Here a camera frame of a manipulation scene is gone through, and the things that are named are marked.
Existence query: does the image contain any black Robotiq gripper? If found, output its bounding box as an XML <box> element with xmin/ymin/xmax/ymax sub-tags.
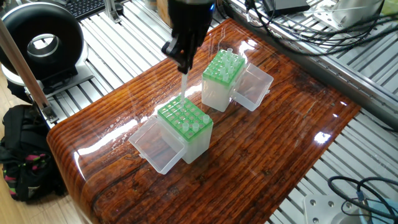
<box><xmin>162</xmin><ymin>0</ymin><xmax>216</xmax><ymax>75</ymax></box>

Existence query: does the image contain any clear green-rack pipette tip box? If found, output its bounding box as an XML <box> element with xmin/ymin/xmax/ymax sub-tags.
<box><xmin>129</xmin><ymin>95</ymin><xmax>214</xmax><ymax>175</ymax></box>
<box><xmin>201</xmin><ymin>49</ymin><xmax>274</xmax><ymax>113</ymax></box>

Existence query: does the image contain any black keyboard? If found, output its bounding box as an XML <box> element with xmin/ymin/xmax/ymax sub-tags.
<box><xmin>62</xmin><ymin>0</ymin><xmax>108</xmax><ymax>18</ymax></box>

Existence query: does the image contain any brown wooden pole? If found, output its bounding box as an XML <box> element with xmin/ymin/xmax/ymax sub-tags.
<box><xmin>0</xmin><ymin>25</ymin><xmax>55</xmax><ymax>124</ymax></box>

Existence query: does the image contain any black backpack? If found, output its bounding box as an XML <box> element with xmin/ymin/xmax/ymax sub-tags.
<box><xmin>0</xmin><ymin>104</ymin><xmax>68</xmax><ymax>202</ymax></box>

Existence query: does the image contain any black cable bundle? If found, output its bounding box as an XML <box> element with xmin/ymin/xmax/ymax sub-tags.
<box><xmin>218</xmin><ymin>0</ymin><xmax>398</xmax><ymax>60</ymax></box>

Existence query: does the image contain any black ring light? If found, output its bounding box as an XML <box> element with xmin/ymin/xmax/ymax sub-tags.
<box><xmin>0</xmin><ymin>3</ymin><xmax>85</xmax><ymax>95</ymax></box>

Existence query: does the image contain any silver robot mount plate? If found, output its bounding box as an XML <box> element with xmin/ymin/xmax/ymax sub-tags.
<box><xmin>303</xmin><ymin>194</ymin><xmax>374</xmax><ymax>224</ymax></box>

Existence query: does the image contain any black cable with connector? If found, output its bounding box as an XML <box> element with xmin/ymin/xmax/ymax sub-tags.
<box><xmin>328</xmin><ymin>175</ymin><xmax>398</xmax><ymax>209</ymax></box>

